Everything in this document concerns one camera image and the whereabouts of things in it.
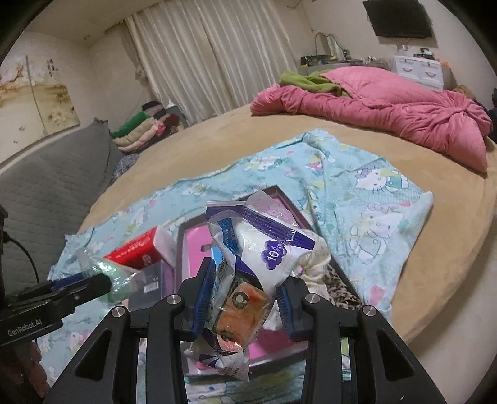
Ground orange item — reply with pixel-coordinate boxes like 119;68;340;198
215;282;268;352

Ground white and purple plastic packet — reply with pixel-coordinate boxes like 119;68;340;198
182;190;317;383

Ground red and white box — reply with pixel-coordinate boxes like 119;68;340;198
103;226;177;270

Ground grey padded headboard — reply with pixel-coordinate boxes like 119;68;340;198
0;121;125;296

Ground stack of folded clothes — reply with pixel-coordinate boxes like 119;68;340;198
109;101;185;154

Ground beige round bed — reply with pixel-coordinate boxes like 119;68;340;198
75;103;497;346

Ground white drawer cabinet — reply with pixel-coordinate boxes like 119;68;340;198
391;54;451;91

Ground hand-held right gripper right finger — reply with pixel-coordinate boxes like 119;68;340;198
277;278;447;404

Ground pink quilt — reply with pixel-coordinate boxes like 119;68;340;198
250;65;494;173

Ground dark floral cloth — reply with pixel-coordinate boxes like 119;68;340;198
111;153;140;183

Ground cluttered side table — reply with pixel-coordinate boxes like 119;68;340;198
299;33;393;72

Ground cartoon cat printed blanket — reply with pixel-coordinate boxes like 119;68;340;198
37;130;435;404

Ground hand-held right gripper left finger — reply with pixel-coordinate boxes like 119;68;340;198
41;258;216;404

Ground dark box with pink lining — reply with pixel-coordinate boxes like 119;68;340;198
173;184;366;377

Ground green cloth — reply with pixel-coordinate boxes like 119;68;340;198
280;71;350;98

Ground person's left hand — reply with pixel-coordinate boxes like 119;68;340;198
0;342;52;404

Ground white curtains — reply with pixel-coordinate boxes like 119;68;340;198
124;0;311;127

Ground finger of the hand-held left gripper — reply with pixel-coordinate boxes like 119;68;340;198
52;273;85;290
58;274;112;307

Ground black cable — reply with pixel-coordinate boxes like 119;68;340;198
6;235;41;282

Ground landscape wall painting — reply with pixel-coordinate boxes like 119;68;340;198
0;54;81;164

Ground leopard print cloth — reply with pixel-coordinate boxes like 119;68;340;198
324;262;363;311

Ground black wall television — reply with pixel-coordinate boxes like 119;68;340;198
362;0;433;39

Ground green sponge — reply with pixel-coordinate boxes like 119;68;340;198
75;249;146;305

